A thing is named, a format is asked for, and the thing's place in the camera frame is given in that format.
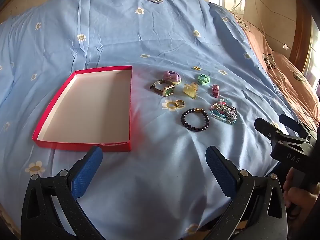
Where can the wooden cabinet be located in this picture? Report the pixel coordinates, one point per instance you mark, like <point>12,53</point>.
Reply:
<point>303,30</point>

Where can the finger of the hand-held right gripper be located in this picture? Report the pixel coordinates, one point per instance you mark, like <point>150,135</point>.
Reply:
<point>291,122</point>
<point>266,128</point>

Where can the red shallow cardboard box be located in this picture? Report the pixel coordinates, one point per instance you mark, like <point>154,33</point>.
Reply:
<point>92,107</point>

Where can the orange printed blanket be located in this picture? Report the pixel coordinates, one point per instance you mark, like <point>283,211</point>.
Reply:
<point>287,75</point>

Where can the yellow hair claw clip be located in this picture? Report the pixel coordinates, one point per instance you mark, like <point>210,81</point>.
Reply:
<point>191,90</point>

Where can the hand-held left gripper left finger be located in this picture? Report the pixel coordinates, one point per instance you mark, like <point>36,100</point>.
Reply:
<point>86,172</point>

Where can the gold watch with green face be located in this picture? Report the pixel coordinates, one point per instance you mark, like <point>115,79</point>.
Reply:
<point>167,90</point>

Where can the person's right hand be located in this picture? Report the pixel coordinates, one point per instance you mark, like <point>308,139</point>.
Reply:
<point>301,202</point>

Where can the red hair clip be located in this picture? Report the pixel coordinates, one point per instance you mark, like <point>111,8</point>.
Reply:
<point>215,91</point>

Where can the pink and teal charm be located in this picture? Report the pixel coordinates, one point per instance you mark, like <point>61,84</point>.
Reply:
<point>221,102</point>

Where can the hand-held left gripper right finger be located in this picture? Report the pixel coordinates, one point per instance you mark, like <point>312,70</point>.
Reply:
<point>221,171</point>

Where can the blue floral bedsheet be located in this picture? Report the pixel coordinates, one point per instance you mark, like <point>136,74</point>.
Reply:
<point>160,37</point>

